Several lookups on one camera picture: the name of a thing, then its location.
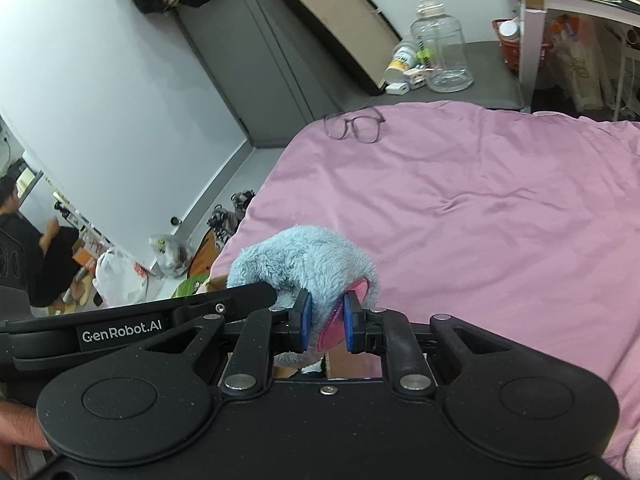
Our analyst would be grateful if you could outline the blue-grey fluffy plush toy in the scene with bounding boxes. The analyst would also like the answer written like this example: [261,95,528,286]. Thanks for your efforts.
[226,226,381,368]

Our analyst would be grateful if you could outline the grey plastic bag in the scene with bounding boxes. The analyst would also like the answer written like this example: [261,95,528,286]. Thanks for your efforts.
[150,233,190,279]

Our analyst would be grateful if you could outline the printed white shopping bag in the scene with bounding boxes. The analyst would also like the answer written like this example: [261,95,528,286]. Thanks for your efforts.
[550,14,612,114]

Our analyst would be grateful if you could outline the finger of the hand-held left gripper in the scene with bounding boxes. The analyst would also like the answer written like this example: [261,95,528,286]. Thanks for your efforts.
[220,281,277,314]

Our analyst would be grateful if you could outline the grey bench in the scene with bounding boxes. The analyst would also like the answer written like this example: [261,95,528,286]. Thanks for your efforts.
[345,40,532,114]

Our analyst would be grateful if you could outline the purple-framed eyeglasses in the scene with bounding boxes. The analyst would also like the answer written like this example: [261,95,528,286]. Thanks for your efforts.
[324,106,386,145]

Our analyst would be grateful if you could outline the person's left forearm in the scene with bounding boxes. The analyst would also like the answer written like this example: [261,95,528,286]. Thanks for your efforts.
[0,402,52,452]

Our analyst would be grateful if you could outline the large clear water jug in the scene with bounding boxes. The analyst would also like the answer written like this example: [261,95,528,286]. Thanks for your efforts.
[410,0,475,94]

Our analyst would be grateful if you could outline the grey door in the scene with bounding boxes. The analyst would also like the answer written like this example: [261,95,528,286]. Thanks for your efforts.
[170,0,323,150]

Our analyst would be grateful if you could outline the yellow and white can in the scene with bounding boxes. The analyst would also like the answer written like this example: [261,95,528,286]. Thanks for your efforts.
[384,44,419,84]

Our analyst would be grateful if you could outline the white desk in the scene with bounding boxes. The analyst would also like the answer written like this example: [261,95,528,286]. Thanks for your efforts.
[504,0,640,92]

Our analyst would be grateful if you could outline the white plastic bag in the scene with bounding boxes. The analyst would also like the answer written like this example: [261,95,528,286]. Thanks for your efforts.
[93,249,150,309]

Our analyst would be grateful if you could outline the black framed board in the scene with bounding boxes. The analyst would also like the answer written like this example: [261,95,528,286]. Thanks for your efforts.
[268,0,404,96]

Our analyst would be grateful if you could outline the orange box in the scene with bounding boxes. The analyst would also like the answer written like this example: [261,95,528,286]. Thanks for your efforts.
[71,237,101,271]

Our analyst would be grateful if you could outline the red basket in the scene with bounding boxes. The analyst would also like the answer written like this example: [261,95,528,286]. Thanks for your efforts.
[492,17,551,69]

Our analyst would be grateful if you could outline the pink bed sheet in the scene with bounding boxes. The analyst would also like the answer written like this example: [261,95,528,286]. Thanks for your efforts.
[200,101,640,466]

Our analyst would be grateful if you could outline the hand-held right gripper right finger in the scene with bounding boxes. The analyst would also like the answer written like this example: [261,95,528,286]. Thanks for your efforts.
[343,292,531,392]

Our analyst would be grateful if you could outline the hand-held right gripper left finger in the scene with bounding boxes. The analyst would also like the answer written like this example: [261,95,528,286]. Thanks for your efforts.
[145,290,313,393]

